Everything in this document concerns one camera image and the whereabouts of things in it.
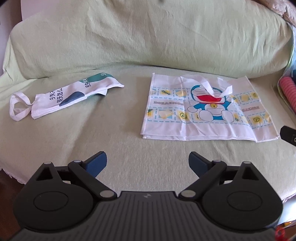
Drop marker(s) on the pink folded knit blanket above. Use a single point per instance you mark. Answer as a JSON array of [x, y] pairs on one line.
[[288, 88]]

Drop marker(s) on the white green folded tote bag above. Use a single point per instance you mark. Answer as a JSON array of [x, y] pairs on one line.
[[60, 98]]

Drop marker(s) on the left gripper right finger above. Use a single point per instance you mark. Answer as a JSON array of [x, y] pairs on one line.
[[236, 198]]

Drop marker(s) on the light green sofa cover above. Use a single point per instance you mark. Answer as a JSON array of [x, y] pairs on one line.
[[132, 40]]

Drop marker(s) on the white Doraemon shopping bag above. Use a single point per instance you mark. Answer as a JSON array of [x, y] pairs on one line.
[[195, 108]]

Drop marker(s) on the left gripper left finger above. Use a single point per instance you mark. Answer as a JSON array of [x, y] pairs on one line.
[[59, 198]]

